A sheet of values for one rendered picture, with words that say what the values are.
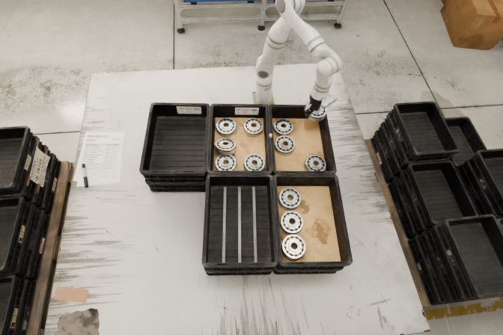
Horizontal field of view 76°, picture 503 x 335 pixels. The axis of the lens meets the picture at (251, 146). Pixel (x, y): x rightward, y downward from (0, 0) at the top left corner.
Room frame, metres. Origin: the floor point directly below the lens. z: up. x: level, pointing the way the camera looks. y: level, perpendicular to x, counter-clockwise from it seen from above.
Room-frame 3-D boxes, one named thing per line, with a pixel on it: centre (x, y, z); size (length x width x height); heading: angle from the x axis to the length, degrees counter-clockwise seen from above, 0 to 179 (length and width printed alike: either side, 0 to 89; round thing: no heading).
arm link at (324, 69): (0.96, -0.27, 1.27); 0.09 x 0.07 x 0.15; 129
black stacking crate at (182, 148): (0.80, 0.36, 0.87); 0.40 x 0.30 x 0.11; 7
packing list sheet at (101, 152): (0.75, 0.79, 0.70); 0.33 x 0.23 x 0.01; 12
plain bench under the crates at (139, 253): (0.71, 0.10, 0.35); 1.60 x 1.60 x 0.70; 12
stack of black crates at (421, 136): (1.28, -1.11, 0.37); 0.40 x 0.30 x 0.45; 12
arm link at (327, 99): (0.95, -0.29, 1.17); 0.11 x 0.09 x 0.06; 45
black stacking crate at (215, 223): (0.44, 0.01, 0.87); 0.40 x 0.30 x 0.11; 7
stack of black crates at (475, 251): (0.50, -1.28, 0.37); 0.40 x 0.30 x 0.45; 12
